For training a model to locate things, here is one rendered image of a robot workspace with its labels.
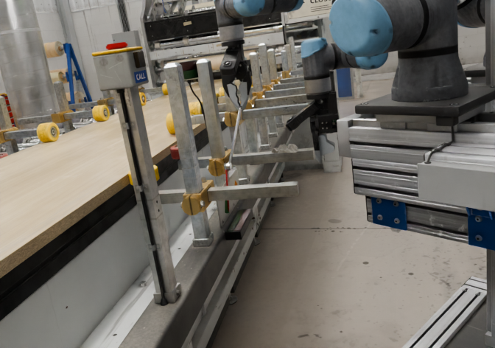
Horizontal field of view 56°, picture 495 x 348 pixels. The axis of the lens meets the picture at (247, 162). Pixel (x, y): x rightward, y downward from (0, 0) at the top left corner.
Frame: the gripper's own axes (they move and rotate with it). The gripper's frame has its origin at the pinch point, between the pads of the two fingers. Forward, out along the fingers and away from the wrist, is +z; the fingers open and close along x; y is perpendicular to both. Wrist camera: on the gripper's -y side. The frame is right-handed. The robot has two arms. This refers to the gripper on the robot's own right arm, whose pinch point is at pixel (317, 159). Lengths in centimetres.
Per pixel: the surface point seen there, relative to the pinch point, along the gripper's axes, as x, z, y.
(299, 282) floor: 70, 83, -22
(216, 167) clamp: -8.5, -2.2, -29.4
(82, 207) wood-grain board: -49, -7, -49
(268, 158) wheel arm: -1.5, -2.0, -14.8
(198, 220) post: -30.8, 5.2, -29.4
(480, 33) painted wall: 859, 15, 259
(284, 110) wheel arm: 23.5, -12.0, -11.9
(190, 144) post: -30.8, -14.9, -28.1
